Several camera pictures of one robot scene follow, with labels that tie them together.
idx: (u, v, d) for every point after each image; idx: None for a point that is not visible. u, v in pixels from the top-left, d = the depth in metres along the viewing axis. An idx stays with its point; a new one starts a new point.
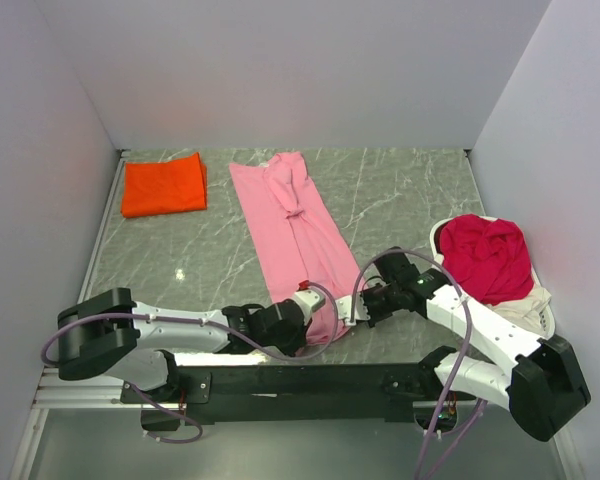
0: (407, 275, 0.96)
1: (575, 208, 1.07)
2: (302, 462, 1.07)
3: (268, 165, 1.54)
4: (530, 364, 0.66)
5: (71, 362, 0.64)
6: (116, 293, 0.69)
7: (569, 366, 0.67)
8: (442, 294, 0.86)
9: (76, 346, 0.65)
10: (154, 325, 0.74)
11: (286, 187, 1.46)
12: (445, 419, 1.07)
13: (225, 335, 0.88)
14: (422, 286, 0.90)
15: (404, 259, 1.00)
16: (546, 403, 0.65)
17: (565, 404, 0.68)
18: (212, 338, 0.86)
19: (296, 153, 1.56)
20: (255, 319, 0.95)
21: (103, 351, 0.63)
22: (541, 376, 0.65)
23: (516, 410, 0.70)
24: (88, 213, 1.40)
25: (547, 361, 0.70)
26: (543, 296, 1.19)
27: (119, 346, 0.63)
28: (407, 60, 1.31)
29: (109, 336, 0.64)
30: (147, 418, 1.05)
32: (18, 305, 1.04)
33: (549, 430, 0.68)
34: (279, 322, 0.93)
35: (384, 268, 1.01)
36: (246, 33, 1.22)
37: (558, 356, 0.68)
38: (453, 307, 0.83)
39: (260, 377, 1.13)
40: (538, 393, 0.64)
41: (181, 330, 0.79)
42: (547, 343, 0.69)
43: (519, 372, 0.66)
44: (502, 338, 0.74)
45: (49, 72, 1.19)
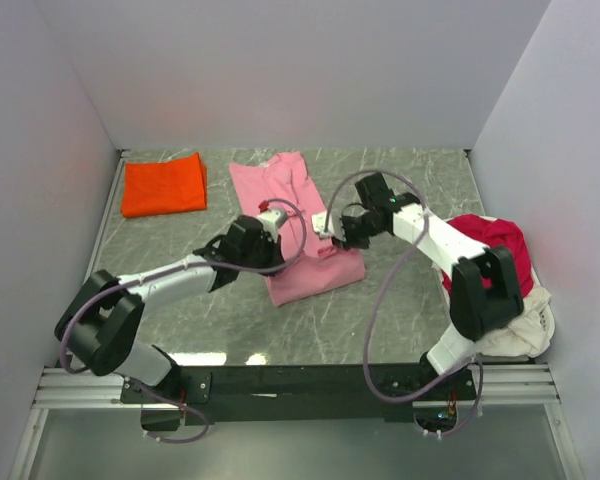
0: (381, 197, 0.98)
1: (576, 207, 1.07)
2: (303, 463, 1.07)
3: (268, 165, 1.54)
4: (468, 263, 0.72)
5: (97, 352, 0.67)
6: (97, 276, 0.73)
7: (507, 272, 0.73)
8: (408, 211, 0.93)
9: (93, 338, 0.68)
10: (147, 284, 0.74)
11: (286, 187, 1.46)
12: (445, 419, 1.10)
13: (210, 268, 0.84)
14: (394, 203, 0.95)
15: (385, 182, 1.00)
16: (478, 297, 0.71)
17: (500, 309, 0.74)
18: (201, 275, 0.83)
19: (296, 153, 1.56)
20: (223, 245, 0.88)
21: (120, 322, 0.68)
22: (477, 273, 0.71)
23: (454, 309, 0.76)
24: (88, 212, 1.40)
25: (491, 270, 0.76)
26: (542, 296, 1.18)
27: (131, 309, 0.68)
28: (407, 59, 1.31)
29: (117, 309, 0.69)
30: (148, 418, 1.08)
32: (18, 305, 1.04)
33: (480, 329, 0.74)
34: (245, 235, 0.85)
35: (361, 190, 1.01)
36: (246, 33, 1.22)
37: (496, 260, 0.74)
38: (415, 221, 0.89)
39: (260, 377, 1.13)
40: (472, 286, 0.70)
41: (173, 277, 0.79)
42: (490, 251, 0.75)
43: (457, 268, 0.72)
44: (451, 244, 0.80)
45: (49, 72, 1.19)
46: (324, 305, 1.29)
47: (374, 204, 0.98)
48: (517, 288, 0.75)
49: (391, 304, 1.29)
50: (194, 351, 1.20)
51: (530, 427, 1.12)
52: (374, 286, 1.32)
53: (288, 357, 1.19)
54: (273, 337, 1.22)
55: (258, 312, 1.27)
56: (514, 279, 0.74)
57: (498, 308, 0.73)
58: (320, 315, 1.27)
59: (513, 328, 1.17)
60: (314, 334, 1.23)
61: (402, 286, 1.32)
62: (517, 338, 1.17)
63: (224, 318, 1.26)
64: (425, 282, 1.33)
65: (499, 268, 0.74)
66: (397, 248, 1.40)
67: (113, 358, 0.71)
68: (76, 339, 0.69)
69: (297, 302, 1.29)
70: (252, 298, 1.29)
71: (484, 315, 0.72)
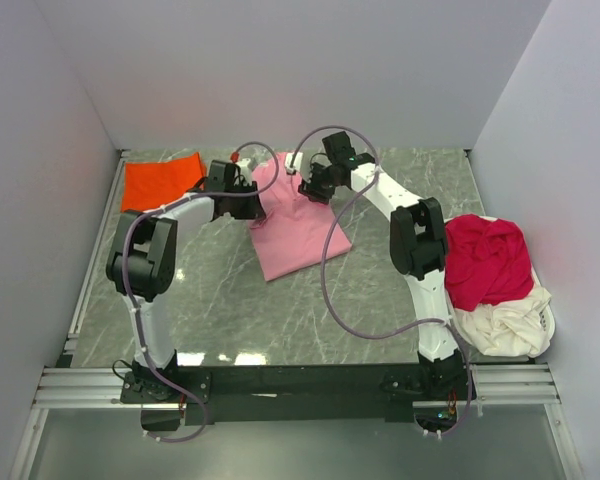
0: (343, 155, 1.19)
1: (576, 208, 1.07)
2: (303, 463, 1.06)
3: (268, 165, 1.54)
4: (403, 210, 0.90)
5: (155, 269, 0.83)
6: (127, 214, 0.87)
7: (436, 218, 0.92)
8: (363, 168, 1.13)
9: (147, 261, 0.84)
10: (169, 212, 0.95)
11: (286, 187, 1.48)
12: (445, 419, 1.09)
13: (208, 198, 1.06)
14: (353, 162, 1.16)
15: (346, 140, 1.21)
16: (409, 239, 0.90)
17: (428, 249, 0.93)
18: (203, 205, 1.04)
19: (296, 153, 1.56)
20: (209, 182, 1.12)
21: (165, 239, 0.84)
22: (409, 219, 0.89)
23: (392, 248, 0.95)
24: (89, 212, 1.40)
25: (425, 218, 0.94)
26: (543, 296, 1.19)
27: (170, 226, 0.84)
28: (407, 59, 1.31)
29: (159, 230, 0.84)
30: (148, 418, 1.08)
32: (18, 306, 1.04)
33: (413, 267, 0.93)
34: (225, 171, 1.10)
35: (327, 146, 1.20)
36: (246, 34, 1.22)
37: (427, 210, 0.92)
38: (367, 178, 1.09)
39: (260, 377, 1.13)
40: (404, 229, 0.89)
41: (185, 208, 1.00)
42: (424, 203, 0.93)
43: (393, 213, 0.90)
44: (394, 197, 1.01)
45: (49, 73, 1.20)
46: (324, 304, 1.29)
47: (336, 159, 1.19)
48: (444, 232, 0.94)
49: (391, 304, 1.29)
50: (193, 352, 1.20)
51: (531, 427, 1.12)
52: (374, 285, 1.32)
53: (288, 357, 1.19)
54: (273, 337, 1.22)
55: (258, 312, 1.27)
56: (441, 226, 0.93)
57: (427, 249, 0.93)
58: (320, 315, 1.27)
59: (513, 327, 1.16)
60: (314, 334, 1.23)
61: (402, 286, 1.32)
62: (516, 338, 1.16)
63: (224, 318, 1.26)
64: None
65: (429, 217, 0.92)
66: None
67: (167, 275, 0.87)
68: (131, 268, 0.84)
69: (297, 302, 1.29)
70: (252, 298, 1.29)
71: (415, 254, 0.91)
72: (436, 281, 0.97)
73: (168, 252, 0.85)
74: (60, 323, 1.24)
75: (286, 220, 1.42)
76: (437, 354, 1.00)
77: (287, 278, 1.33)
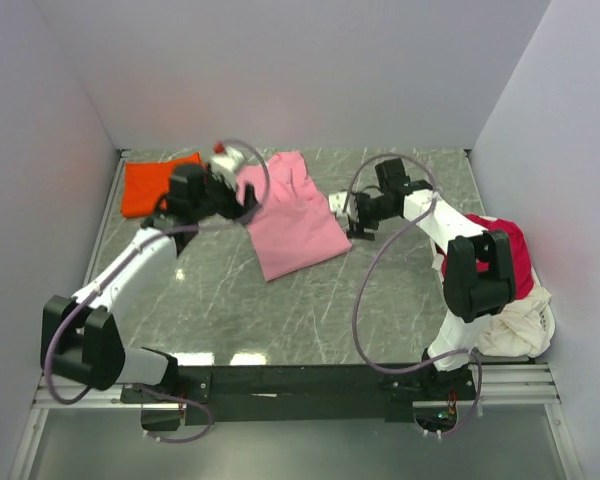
0: (398, 182, 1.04)
1: (576, 208, 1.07)
2: (303, 463, 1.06)
3: (268, 165, 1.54)
4: (464, 239, 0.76)
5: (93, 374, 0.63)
6: (52, 305, 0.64)
7: (502, 255, 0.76)
8: (418, 195, 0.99)
9: (83, 361, 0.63)
10: (107, 291, 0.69)
11: (286, 188, 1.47)
12: (445, 419, 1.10)
13: (167, 237, 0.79)
14: (407, 188, 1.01)
15: (401, 169, 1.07)
16: (470, 274, 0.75)
17: (490, 290, 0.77)
18: (160, 249, 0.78)
19: (296, 153, 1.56)
20: (171, 202, 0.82)
21: (98, 343, 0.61)
22: (470, 249, 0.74)
23: (447, 284, 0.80)
24: (88, 213, 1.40)
25: (488, 254, 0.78)
26: (543, 296, 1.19)
27: (102, 326, 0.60)
28: (407, 59, 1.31)
29: (90, 332, 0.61)
30: (147, 418, 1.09)
32: (18, 306, 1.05)
33: (468, 311, 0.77)
34: (190, 185, 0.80)
35: (380, 174, 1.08)
36: (245, 34, 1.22)
37: (493, 244, 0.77)
38: (423, 204, 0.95)
39: (260, 377, 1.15)
40: (463, 261, 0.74)
41: (136, 265, 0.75)
42: (489, 234, 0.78)
43: (452, 243, 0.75)
44: (451, 226, 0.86)
45: (49, 73, 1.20)
46: (324, 304, 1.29)
47: (389, 187, 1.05)
48: (510, 273, 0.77)
49: (391, 304, 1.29)
50: (193, 352, 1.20)
51: (531, 428, 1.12)
52: (374, 286, 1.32)
53: (288, 357, 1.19)
54: (273, 336, 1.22)
55: (259, 312, 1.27)
56: (508, 263, 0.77)
57: (490, 290, 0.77)
58: (320, 315, 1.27)
59: (513, 327, 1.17)
60: (314, 334, 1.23)
61: (402, 286, 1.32)
62: (516, 338, 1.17)
63: (224, 318, 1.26)
64: (425, 283, 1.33)
65: (494, 251, 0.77)
66: (397, 248, 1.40)
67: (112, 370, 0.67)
68: (65, 371, 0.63)
69: (297, 302, 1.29)
70: (252, 298, 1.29)
71: (474, 295, 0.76)
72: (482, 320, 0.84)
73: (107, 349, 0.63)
74: None
75: (285, 221, 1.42)
76: (445, 367, 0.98)
77: (287, 279, 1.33)
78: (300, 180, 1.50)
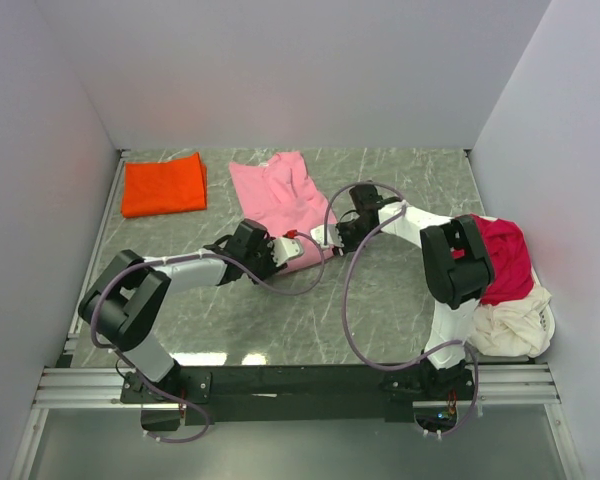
0: (371, 202, 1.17)
1: (576, 208, 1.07)
2: (303, 463, 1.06)
3: (268, 165, 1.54)
4: (433, 227, 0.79)
5: (125, 324, 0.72)
6: (123, 255, 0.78)
7: (472, 237, 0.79)
8: (392, 205, 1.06)
9: (123, 311, 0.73)
10: (169, 265, 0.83)
11: (286, 187, 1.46)
12: (445, 419, 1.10)
13: (221, 261, 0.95)
14: (380, 204, 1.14)
15: (372, 189, 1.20)
16: (445, 255, 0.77)
17: (471, 273, 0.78)
18: (213, 266, 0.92)
19: (296, 153, 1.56)
20: (230, 242, 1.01)
21: (147, 297, 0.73)
22: (439, 233, 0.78)
23: (429, 274, 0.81)
24: (89, 213, 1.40)
25: (461, 240, 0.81)
26: (543, 296, 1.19)
27: (158, 282, 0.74)
28: (406, 59, 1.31)
29: (146, 285, 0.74)
30: (148, 418, 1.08)
32: (18, 306, 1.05)
33: (452, 294, 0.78)
34: (252, 235, 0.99)
35: (355, 197, 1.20)
36: (245, 34, 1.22)
37: (462, 228, 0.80)
38: (394, 211, 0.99)
39: (260, 377, 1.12)
40: (434, 244, 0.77)
41: (192, 264, 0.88)
42: (456, 221, 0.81)
43: (423, 231, 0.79)
44: (423, 222, 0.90)
45: (50, 74, 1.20)
46: (324, 304, 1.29)
47: (364, 208, 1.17)
48: (486, 254, 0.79)
49: (391, 304, 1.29)
50: (193, 351, 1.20)
51: (531, 428, 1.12)
52: (375, 286, 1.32)
53: (288, 357, 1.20)
54: (273, 337, 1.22)
55: (259, 312, 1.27)
56: (482, 245, 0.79)
57: (469, 272, 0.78)
58: (320, 315, 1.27)
59: (513, 327, 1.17)
60: (314, 334, 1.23)
61: (402, 286, 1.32)
62: (516, 338, 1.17)
63: (224, 318, 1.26)
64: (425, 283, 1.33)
65: (464, 235, 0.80)
66: (397, 247, 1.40)
67: (137, 335, 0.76)
68: (103, 315, 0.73)
69: (296, 302, 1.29)
70: (252, 299, 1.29)
71: (453, 276, 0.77)
72: (468, 308, 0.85)
73: (150, 309, 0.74)
74: (60, 323, 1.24)
75: (285, 221, 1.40)
76: (444, 364, 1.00)
77: (287, 279, 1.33)
78: (299, 181, 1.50)
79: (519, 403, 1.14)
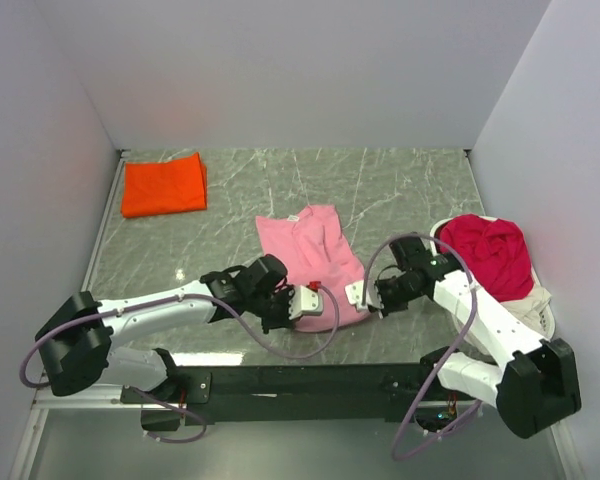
0: (419, 258, 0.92)
1: (576, 207, 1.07)
2: (303, 463, 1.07)
3: (299, 218, 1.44)
4: (526, 360, 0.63)
5: (58, 377, 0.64)
6: (77, 299, 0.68)
7: (568, 372, 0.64)
8: (451, 279, 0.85)
9: (59, 361, 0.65)
10: (125, 316, 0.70)
11: (318, 248, 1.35)
12: (445, 419, 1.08)
13: (210, 302, 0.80)
14: (434, 267, 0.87)
15: (418, 243, 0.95)
16: (537, 403, 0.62)
17: (554, 411, 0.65)
18: (197, 309, 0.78)
19: (329, 208, 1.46)
20: (240, 279, 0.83)
21: (79, 357, 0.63)
22: (536, 375, 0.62)
23: (502, 405, 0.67)
24: (89, 213, 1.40)
25: (549, 365, 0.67)
26: (543, 296, 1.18)
27: (92, 347, 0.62)
28: (406, 59, 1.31)
29: (81, 343, 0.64)
30: (148, 418, 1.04)
32: (18, 306, 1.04)
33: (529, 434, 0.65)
34: (266, 277, 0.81)
35: (397, 251, 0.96)
36: (245, 34, 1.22)
37: (558, 360, 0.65)
38: (460, 295, 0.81)
39: (260, 377, 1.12)
40: (529, 388, 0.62)
41: (159, 310, 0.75)
42: (550, 345, 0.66)
43: (513, 367, 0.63)
44: (503, 332, 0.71)
45: (49, 74, 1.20)
46: None
47: (410, 266, 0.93)
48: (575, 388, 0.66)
49: None
50: (193, 352, 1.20)
51: None
52: None
53: None
54: (273, 337, 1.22)
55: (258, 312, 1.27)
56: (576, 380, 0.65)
57: (554, 412, 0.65)
58: None
59: None
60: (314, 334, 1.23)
61: None
62: None
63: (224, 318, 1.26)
64: None
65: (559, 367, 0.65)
66: None
67: (80, 383, 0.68)
68: (46, 358, 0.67)
69: None
70: None
71: (538, 422, 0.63)
72: None
73: (85, 368, 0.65)
74: None
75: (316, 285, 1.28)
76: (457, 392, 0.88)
77: None
78: (331, 241, 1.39)
79: None
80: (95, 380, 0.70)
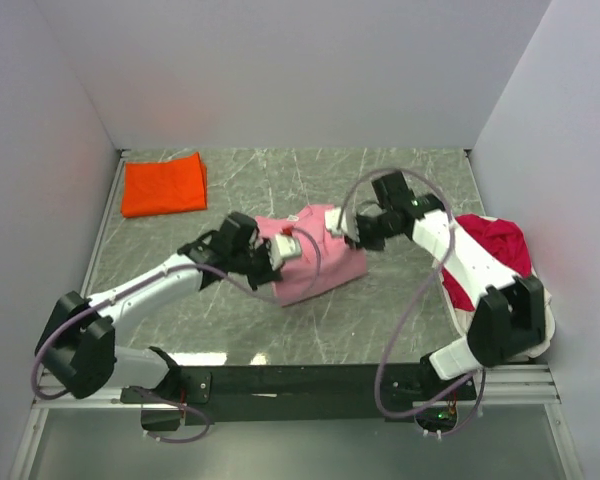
0: (400, 198, 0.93)
1: (577, 207, 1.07)
2: (303, 463, 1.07)
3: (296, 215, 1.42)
4: (498, 294, 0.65)
5: (72, 377, 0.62)
6: (65, 299, 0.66)
7: (536, 305, 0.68)
8: (431, 218, 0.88)
9: (67, 363, 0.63)
10: (120, 302, 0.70)
11: None
12: (445, 419, 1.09)
13: (195, 269, 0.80)
14: (417, 208, 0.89)
15: (402, 180, 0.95)
16: (504, 332, 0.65)
17: (520, 343, 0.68)
18: (185, 278, 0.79)
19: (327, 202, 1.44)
20: (215, 240, 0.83)
21: (89, 349, 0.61)
22: (506, 307, 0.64)
23: (471, 335, 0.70)
24: (89, 213, 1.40)
25: (518, 299, 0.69)
26: (543, 296, 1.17)
27: (99, 336, 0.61)
28: (406, 59, 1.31)
29: (86, 337, 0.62)
30: (147, 418, 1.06)
32: (18, 306, 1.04)
33: (494, 363, 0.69)
34: (239, 232, 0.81)
35: (379, 190, 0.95)
36: (245, 34, 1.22)
37: (528, 294, 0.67)
38: (439, 234, 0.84)
39: (260, 377, 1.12)
40: (497, 322, 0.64)
41: (150, 288, 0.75)
42: (522, 281, 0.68)
43: (484, 298, 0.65)
44: (478, 268, 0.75)
45: (49, 74, 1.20)
46: (324, 305, 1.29)
47: (391, 205, 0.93)
48: (541, 320, 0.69)
49: (391, 304, 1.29)
50: (193, 352, 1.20)
51: (531, 428, 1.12)
52: (375, 286, 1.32)
53: (288, 357, 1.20)
54: (274, 337, 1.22)
55: (259, 312, 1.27)
56: (542, 313, 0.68)
57: (521, 343, 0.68)
58: (320, 315, 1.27)
59: None
60: (314, 334, 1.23)
61: (402, 286, 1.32)
62: None
63: (224, 318, 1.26)
64: (425, 283, 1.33)
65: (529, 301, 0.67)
66: (397, 248, 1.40)
67: (94, 379, 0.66)
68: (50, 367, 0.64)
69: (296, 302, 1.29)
70: (252, 299, 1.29)
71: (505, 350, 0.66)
72: None
73: (97, 360, 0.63)
74: None
75: None
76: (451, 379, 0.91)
77: None
78: None
79: (518, 403, 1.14)
80: (108, 373, 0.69)
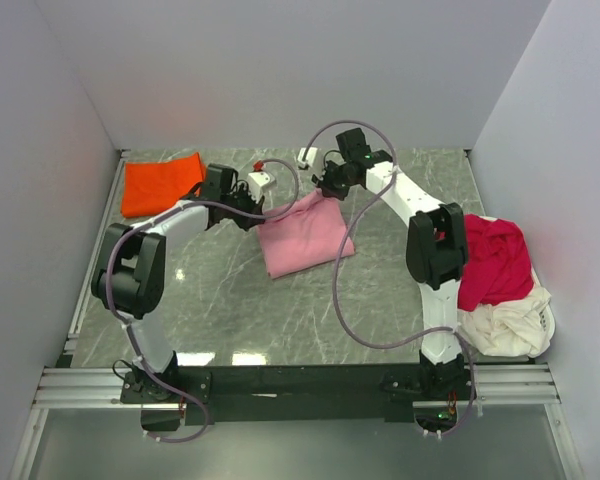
0: (359, 151, 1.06)
1: (576, 207, 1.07)
2: (303, 462, 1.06)
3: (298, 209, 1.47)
4: (423, 216, 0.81)
5: (142, 286, 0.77)
6: (112, 229, 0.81)
7: (457, 227, 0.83)
8: (379, 167, 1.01)
9: (133, 279, 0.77)
10: (158, 224, 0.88)
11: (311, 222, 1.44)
12: (445, 419, 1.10)
13: (202, 206, 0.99)
14: (368, 160, 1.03)
15: (362, 136, 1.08)
16: (429, 246, 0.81)
17: (447, 259, 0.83)
18: (196, 214, 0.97)
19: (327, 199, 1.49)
20: (205, 188, 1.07)
21: (152, 256, 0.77)
22: (429, 226, 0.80)
23: (408, 256, 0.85)
24: (89, 212, 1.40)
25: (445, 225, 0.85)
26: (543, 295, 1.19)
27: (157, 243, 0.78)
28: (406, 58, 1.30)
29: (145, 248, 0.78)
30: (147, 418, 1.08)
32: (17, 306, 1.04)
33: (428, 278, 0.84)
34: (222, 177, 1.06)
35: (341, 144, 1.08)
36: (244, 34, 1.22)
37: (449, 217, 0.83)
38: (385, 178, 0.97)
39: (260, 377, 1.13)
40: (423, 238, 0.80)
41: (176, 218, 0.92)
42: (445, 207, 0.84)
43: (413, 219, 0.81)
44: (412, 200, 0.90)
45: (49, 74, 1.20)
46: (324, 304, 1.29)
47: (350, 158, 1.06)
48: (464, 241, 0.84)
49: (391, 304, 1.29)
50: (193, 352, 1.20)
51: (531, 428, 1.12)
52: (374, 285, 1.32)
53: (288, 357, 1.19)
54: (273, 337, 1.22)
55: (258, 312, 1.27)
56: (463, 233, 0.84)
57: (447, 258, 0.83)
58: (320, 315, 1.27)
59: (513, 327, 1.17)
60: (314, 333, 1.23)
61: (403, 286, 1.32)
62: (516, 338, 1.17)
63: (224, 318, 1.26)
64: None
65: (450, 223, 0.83)
66: (397, 247, 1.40)
67: (155, 292, 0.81)
68: (116, 288, 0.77)
69: (296, 302, 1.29)
70: (252, 298, 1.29)
71: (433, 263, 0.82)
72: (451, 289, 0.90)
73: (157, 268, 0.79)
74: (60, 324, 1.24)
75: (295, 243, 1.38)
76: (440, 357, 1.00)
77: (287, 279, 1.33)
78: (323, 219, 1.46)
79: (518, 403, 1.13)
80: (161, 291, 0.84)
